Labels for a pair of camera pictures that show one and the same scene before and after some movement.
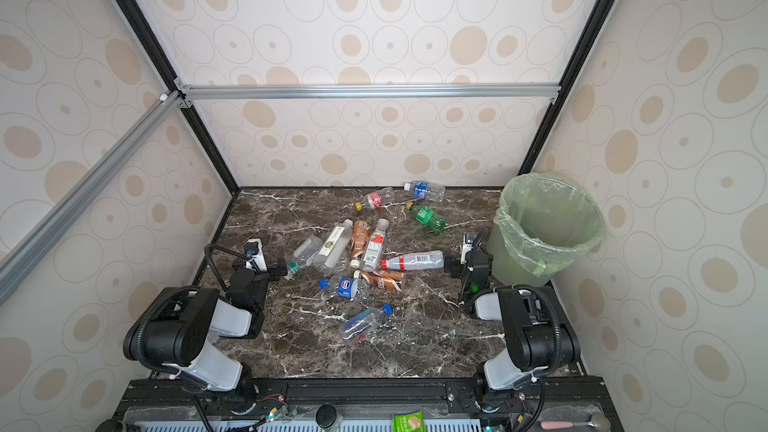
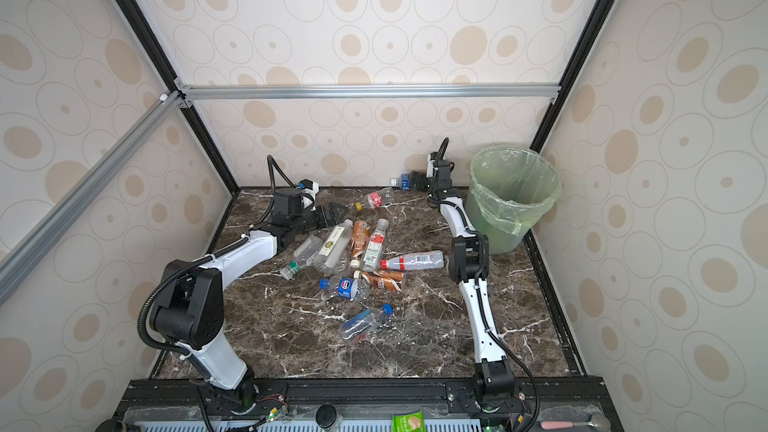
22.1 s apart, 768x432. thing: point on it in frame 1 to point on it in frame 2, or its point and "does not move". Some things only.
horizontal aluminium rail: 510,92 does not move
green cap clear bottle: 304,254 does not move
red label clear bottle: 377,199 does not move
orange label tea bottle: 361,235 does not move
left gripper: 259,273 to 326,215
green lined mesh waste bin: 543,224 to 508,187
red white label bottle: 373,253 does not move
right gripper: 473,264 to 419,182
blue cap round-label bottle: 353,289 does not move
